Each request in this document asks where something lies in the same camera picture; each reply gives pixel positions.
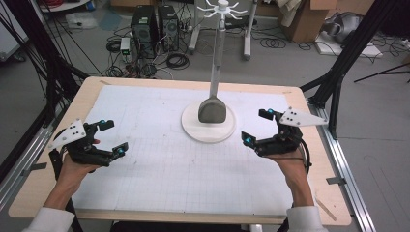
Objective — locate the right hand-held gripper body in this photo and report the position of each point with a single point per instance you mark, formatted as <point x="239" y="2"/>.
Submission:
<point x="303" y="119"/>

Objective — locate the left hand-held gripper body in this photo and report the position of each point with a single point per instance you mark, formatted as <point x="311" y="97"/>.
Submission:
<point x="69" y="135"/>

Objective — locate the white utensil rack stand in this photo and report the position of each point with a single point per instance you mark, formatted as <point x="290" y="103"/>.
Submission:
<point x="193" y="129"/>

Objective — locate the person's left hand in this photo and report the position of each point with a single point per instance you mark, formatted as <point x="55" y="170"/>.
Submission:
<point x="74" y="177"/>

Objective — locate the person's right hand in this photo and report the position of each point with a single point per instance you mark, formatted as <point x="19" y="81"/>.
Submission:
<point x="296" y="174"/>

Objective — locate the white grid mat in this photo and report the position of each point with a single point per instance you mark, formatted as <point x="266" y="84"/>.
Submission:
<point x="193" y="180"/>

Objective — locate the white stand leg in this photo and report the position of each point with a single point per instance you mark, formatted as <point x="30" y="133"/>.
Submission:
<point x="195" y="32"/>
<point x="248" y="35"/>

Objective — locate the small white electronic box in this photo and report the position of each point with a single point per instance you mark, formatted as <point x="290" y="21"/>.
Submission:
<point x="125" y="45"/>

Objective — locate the white flat board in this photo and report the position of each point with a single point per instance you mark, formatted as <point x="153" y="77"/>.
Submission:
<point x="351" y="50"/>

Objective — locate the thin wooden stick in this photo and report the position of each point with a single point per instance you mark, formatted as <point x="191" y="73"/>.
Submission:
<point x="325" y="208"/>

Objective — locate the black tripod leg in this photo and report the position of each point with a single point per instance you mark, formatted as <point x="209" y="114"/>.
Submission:
<point x="383" y="72"/>

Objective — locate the cardboard box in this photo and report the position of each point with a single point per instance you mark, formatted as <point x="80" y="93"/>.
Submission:
<point x="306" y="25"/>

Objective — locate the person's dark clothing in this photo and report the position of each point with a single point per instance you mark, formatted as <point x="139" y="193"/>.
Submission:
<point x="177" y="227"/>

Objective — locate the black computer tower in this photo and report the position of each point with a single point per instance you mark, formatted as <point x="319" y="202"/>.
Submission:
<point x="168" y="29"/>
<point x="144" y="32"/>

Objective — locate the grey bag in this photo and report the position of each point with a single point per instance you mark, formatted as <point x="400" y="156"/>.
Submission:
<point x="345" y="27"/>

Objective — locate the clear plastic bag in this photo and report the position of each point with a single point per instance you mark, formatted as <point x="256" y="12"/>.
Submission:
<point x="82" y="21"/>

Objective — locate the white cabinet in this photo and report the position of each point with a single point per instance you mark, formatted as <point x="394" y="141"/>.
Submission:
<point x="9" y="35"/>

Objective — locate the grey metal table bracket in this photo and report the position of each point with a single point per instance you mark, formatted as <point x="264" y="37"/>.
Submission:
<point x="336" y="180"/>
<point x="32" y="168"/>

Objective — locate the aluminium rail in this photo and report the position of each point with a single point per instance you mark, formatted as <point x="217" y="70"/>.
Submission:
<point x="341" y="161"/>
<point x="22" y="167"/>

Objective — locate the black metal frame post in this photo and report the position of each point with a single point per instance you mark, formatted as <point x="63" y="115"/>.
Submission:
<point x="42" y="48"/>
<point x="354" y="48"/>

